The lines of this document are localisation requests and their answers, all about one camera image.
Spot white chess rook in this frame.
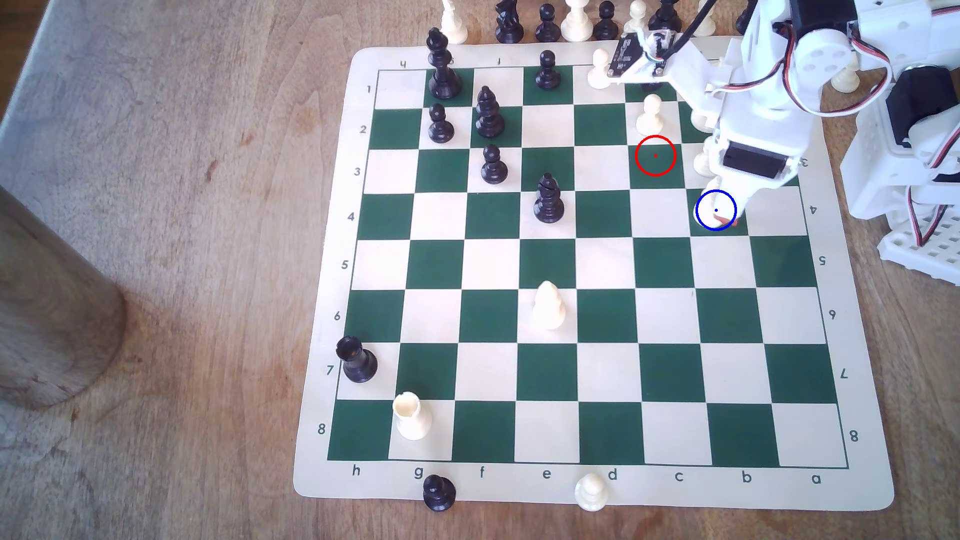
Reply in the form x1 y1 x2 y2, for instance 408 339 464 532
393 390 435 442

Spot black chess rook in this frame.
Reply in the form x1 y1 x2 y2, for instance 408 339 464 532
336 335 379 384

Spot green and white chessboard mat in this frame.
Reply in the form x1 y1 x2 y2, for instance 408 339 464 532
292 33 896 513

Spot black chess pawn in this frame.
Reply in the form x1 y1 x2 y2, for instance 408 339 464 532
422 474 457 513
535 49 563 92
427 102 456 145
593 2 621 42
534 3 562 43
480 144 510 186

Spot black chess bishop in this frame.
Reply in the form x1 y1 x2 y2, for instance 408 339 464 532
474 84 507 140
533 172 566 225

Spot white chess bishop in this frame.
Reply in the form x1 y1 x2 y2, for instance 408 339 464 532
531 280 567 332

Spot black chess king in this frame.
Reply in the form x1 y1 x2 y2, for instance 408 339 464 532
424 27 464 101

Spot black chess knight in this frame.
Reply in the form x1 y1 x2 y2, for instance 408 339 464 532
494 0 525 45

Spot round wooden post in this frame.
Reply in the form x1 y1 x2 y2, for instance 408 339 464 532
0 183 127 412

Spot white tall chess piece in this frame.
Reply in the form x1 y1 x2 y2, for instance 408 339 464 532
561 0 595 43
438 0 470 45

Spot red white black servo wires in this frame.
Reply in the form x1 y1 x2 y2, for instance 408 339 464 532
903 183 954 249

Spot white perforated arm base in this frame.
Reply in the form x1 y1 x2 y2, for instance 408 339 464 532
876 210 960 288

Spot camera module on white mount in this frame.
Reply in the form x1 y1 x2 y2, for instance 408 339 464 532
607 31 727 106

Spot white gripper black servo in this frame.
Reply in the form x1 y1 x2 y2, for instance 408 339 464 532
706 105 816 228

